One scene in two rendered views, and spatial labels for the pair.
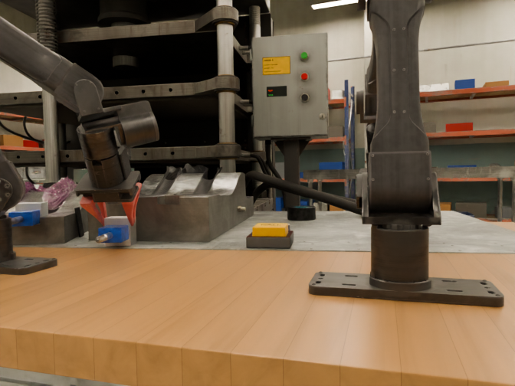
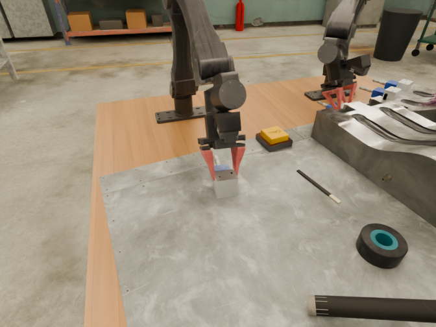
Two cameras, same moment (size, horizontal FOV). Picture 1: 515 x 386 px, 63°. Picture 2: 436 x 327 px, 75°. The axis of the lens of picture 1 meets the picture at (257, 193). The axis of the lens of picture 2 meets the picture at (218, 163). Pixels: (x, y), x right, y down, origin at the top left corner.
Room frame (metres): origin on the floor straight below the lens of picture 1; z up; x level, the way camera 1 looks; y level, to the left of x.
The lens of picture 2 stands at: (1.29, -0.57, 1.27)
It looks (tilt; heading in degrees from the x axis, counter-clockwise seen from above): 37 degrees down; 146
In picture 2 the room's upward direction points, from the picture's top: straight up
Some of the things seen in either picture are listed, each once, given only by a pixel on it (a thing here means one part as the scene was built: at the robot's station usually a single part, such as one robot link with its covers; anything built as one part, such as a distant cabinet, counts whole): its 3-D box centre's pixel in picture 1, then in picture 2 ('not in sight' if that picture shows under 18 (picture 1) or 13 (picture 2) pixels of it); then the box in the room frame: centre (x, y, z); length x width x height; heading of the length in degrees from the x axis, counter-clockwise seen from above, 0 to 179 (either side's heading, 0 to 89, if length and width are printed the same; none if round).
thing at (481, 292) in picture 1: (399, 256); (183, 105); (0.48, -0.16, 0.84); 0.20 x 0.07 x 0.08; 73
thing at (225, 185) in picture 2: not in sight; (220, 171); (0.84, -0.25, 0.83); 0.13 x 0.05 x 0.05; 158
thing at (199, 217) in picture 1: (187, 199); (423, 150); (1.09, 0.18, 0.87); 0.50 x 0.26 x 0.14; 170
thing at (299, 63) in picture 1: (292, 219); not in sight; (1.75, -0.14, 0.74); 0.31 x 0.22 x 1.47; 80
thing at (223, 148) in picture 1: (132, 168); not in sight; (2.06, 0.61, 0.96); 1.29 x 0.83 x 0.18; 80
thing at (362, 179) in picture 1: (395, 199); (183, 87); (0.48, -0.16, 0.90); 0.09 x 0.06 x 0.06; 76
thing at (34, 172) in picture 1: (29, 173); not in sight; (5.98, 3.22, 0.96); 0.41 x 0.31 x 0.17; 57
